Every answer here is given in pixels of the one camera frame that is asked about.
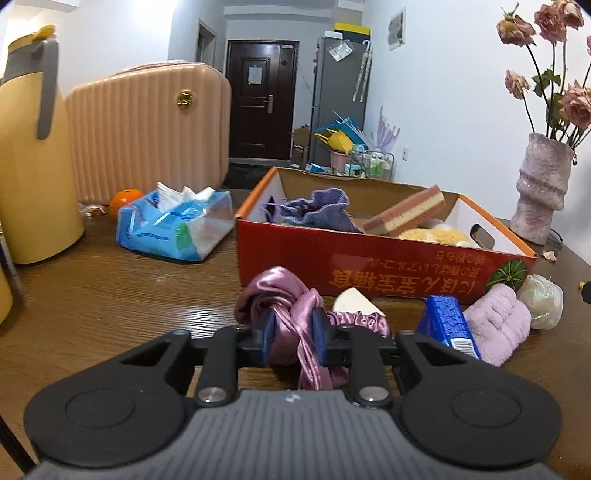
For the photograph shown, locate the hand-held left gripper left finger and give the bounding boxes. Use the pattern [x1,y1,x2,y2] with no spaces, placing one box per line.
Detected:
[117,309,278,408]

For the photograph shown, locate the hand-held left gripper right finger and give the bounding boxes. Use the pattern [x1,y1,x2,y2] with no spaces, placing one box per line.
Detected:
[311,306,467,409]

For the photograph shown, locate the pink satin scrunchie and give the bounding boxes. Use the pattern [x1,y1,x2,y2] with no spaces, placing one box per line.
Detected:
[235,265,334,391]

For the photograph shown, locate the purple satin scrunchie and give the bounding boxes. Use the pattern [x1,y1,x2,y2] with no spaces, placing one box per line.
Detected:
[325,310,391,388]

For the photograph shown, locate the white wedge sponge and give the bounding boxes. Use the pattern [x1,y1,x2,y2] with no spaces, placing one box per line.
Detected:
[332,287,384,315]

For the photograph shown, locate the orange cardboard box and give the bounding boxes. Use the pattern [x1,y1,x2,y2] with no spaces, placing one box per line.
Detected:
[235,166,539,305]

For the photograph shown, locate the lilac fluffy towel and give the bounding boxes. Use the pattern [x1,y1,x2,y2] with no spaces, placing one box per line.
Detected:
[463,284,533,367]

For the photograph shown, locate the blue packet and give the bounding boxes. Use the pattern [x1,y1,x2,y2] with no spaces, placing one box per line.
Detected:
[416,295,482,361]

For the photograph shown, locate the purple knitted cloth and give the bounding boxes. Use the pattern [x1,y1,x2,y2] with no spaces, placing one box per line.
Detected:
[263,187,365,234]

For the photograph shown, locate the pink and yellow layered sponge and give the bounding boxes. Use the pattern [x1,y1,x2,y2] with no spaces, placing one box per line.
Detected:
[362,185,448,237]

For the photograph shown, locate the yellow sheep plush toy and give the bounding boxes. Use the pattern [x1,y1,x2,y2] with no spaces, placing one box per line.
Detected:
[397,219,478,247]

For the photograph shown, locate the pink textured vase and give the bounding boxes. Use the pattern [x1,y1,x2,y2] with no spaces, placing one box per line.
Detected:
[510,132,577,246]

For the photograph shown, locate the blue tissue pack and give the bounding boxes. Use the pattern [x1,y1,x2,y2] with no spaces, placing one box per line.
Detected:
[115,182,236,264]

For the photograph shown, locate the metal trolley rack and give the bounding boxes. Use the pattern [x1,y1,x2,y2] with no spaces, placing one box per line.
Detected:
[348,150,395,182]

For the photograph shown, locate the tall brown cardboard box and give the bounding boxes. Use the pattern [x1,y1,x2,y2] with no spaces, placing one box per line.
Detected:
[291,126,311,168]

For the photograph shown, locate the yellow plastic item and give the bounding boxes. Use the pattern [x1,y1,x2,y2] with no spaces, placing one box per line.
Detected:
[315,130,354,153]

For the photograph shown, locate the orange fruit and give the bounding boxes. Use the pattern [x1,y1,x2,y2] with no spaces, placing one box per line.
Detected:
[108,188,144,217]

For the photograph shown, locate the blue plastic item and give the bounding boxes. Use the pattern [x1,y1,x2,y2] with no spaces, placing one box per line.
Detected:
[318,117,370,148]

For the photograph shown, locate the dark brown entrance door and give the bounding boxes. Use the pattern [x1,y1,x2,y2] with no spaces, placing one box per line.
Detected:
[225,39,298,160]

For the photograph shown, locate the grey refrigerator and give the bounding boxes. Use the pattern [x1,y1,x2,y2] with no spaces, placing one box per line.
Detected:
[308,34,370,162]

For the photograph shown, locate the pink ribbed suitcase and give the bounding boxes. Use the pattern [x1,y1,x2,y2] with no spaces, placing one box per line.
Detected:
[65,62,232,204]

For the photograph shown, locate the white folded umbrella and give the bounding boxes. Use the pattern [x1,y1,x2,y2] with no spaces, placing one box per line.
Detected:
[353,40,372,103]

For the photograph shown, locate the dried rose bouquet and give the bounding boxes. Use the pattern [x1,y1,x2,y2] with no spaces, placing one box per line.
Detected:
[496,0,591,151]

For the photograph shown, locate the grey interior door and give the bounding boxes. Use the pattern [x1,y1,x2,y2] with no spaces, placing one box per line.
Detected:
[196,18,218,77]

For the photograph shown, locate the yellow thermos jug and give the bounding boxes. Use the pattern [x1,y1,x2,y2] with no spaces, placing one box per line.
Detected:
[0,25,86,265]

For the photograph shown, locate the yellow and black box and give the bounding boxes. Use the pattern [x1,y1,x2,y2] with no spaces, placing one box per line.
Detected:
[335,22,371,40]

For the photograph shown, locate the purple wall decoration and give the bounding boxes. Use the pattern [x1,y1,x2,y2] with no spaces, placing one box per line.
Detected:
[376,106,402,151]

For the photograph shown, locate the wall poster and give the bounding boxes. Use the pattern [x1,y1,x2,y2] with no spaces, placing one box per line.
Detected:
[388,9,407,51]

